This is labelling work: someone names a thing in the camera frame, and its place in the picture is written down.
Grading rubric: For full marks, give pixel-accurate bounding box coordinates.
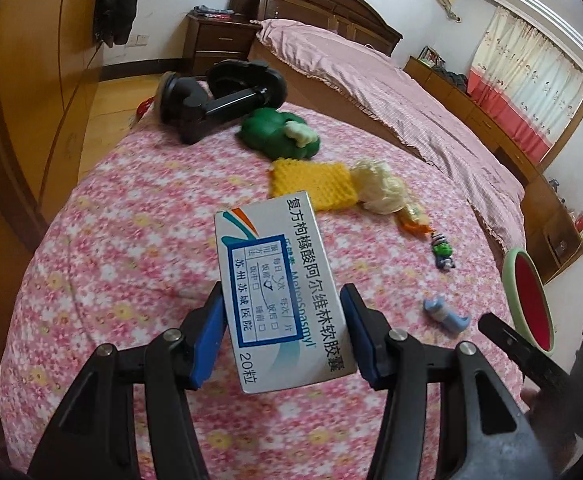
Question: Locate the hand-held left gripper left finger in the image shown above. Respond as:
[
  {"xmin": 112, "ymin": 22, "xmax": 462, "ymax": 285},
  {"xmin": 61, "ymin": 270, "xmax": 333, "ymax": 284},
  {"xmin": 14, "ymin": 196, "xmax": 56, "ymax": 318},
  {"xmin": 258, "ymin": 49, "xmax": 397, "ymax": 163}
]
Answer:
[{"xmin": 29, "ymin": 282, "xmax": 227, "ymax": 480}]

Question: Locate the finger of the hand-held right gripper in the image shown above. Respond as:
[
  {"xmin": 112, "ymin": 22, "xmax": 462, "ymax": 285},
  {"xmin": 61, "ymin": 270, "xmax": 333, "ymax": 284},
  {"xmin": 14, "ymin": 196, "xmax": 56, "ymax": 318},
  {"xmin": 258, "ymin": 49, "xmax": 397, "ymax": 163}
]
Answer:
[{"xmin": 479, "ymin": 312, "xmax": 572, "ymax": 396}]

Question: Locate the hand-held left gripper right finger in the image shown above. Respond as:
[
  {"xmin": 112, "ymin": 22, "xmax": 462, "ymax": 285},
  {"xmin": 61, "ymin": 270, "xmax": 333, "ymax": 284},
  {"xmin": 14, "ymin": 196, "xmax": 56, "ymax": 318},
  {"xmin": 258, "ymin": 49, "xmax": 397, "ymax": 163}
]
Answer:
[{"xmin": 339, "ymin": 283, "xmax": 539, "ymax": 480}]

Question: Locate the red bin with green rim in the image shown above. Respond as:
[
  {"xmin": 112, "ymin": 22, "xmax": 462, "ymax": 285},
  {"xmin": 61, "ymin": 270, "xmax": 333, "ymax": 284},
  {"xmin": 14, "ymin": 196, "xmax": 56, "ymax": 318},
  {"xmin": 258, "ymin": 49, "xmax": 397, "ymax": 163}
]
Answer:
[{"xmin": 502, "ymin": 250, "xmax": 555, "ymax": 358}]

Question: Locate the blue and white medicine box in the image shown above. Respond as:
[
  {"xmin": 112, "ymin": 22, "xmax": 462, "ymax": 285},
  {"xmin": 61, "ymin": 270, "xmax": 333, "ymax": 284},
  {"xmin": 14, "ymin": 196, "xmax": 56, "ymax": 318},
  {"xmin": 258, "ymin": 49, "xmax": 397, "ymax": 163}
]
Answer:
[{"xmin": 214, "ymin": 191, "xmax": 358, "ymax": 395}]

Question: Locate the light blue plastic piece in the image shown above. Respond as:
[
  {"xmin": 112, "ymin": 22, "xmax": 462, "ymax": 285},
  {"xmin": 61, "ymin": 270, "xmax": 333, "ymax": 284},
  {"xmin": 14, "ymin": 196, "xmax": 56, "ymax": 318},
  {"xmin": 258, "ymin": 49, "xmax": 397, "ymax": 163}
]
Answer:
[{"xmin": 424, "ymin": 296, "xmax": 471, "ymax": 333}]

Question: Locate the small green toy figure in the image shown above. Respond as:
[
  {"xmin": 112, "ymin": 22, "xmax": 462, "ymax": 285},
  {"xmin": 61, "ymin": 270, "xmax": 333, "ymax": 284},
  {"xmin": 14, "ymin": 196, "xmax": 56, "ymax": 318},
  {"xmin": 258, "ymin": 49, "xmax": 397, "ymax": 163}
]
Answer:
[{"xmin": 431, "ymin": 232, "xmax": 456, "ymax": 270}]

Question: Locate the orange candy wrapper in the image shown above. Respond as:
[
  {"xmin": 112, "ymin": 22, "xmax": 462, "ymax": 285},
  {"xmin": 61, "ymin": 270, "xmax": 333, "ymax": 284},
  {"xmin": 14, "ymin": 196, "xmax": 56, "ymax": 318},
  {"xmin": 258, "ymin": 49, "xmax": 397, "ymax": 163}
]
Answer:
[{"xmin": 396, "ymin": 204, "xmax": 435, "ymax": 234}]

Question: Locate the pink floral tablecloth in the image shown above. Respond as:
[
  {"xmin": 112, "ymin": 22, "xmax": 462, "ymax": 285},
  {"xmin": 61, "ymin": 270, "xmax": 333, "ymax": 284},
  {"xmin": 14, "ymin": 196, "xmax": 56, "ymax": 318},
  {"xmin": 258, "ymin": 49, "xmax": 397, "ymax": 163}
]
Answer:
[{"xmin": 0, "ymin": 102, "xmax": 532, "ymax": 480}]

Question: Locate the low wooden cabinet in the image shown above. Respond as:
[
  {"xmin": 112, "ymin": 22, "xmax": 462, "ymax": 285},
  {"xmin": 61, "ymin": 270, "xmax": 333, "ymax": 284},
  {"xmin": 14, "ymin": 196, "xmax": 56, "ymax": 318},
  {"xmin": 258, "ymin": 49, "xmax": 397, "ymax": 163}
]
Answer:
[{"xmin": 404, "ymin": 56, "xmax": 583, "ymax": 286}]

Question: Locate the green foam lump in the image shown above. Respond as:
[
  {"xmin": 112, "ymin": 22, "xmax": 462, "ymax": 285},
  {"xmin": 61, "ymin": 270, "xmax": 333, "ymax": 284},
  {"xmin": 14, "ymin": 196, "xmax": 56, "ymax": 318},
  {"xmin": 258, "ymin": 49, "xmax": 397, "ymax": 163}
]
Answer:
[{"xmin": 240, "ymin": 108, "xmax": 321, "ymax": 161}]

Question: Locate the pink bedspread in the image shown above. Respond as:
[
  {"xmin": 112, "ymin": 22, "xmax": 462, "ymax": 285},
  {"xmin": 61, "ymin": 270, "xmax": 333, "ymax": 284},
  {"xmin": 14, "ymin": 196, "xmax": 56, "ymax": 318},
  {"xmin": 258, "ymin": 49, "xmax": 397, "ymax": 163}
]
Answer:
[{"xmin": 256, "ymin": 18, "xmax": 526, "ymax": 256}]

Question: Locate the white and red curtain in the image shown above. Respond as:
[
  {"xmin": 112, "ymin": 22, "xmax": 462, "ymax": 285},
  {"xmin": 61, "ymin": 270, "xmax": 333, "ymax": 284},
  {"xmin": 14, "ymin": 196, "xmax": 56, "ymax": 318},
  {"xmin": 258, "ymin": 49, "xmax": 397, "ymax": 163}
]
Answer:
[{"xmin": 466, "ymin": 6, "xmax": 583, "ymax": 163}]

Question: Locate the dark clothing heap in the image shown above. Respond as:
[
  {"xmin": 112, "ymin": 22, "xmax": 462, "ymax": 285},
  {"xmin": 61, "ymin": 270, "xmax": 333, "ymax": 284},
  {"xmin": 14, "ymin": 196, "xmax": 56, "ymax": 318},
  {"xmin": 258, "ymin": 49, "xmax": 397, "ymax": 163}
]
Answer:
[{"xmin": 441, "ymin": 67, "xmax": 469, "ymax": 91}]

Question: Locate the dark wooden nightstand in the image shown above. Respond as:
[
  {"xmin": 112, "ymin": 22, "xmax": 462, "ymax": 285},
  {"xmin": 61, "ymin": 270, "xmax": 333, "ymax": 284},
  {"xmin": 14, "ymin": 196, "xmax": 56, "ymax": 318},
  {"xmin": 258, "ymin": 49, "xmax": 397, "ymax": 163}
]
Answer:
[{"xmin": 182, "ymin": 14, "xmax": 262, "ymax": 78}]

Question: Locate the wooden wardrobe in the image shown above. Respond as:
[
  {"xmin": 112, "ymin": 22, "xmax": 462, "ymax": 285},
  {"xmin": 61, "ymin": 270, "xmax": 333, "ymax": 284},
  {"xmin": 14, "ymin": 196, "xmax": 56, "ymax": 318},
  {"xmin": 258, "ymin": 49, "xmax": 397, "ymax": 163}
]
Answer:
[{"xmin": 0, "ymin": 0, "xmax": 137, "ymax": 281}]

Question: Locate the pile of small packets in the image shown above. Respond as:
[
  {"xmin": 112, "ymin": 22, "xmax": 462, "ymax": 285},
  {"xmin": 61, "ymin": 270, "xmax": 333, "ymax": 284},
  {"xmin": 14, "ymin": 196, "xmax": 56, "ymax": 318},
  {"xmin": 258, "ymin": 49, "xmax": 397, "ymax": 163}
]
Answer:
[{"xmin": 192, "ymin": 6, "xmax": 232, "ymax": 21}]

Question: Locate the wooden bed with headboard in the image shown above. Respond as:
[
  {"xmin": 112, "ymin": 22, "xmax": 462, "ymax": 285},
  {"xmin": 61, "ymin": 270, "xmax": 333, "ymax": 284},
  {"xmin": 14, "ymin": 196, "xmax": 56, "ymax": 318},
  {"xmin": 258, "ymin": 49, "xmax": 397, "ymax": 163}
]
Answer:
[{"xmin": 230, "ymin": 0, "xmax": 425, "ymax": 161}]

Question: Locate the black jacket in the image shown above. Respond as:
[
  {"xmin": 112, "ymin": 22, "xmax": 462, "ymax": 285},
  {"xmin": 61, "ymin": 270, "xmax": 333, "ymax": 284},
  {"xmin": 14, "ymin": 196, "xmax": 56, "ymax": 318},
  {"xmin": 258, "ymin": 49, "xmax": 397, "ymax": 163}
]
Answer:
[{"xmin": 94, "ymin": 0, "xmax": 147, "ymax": 48}]

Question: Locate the black clamp mount device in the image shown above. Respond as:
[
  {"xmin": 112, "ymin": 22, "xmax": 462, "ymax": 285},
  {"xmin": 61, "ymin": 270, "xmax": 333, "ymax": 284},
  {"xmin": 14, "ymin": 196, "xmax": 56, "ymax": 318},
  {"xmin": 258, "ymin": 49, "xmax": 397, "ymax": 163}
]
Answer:
[{"xmin": 154, "ymin": 59, "xmax": 289, "ymax": 145}]

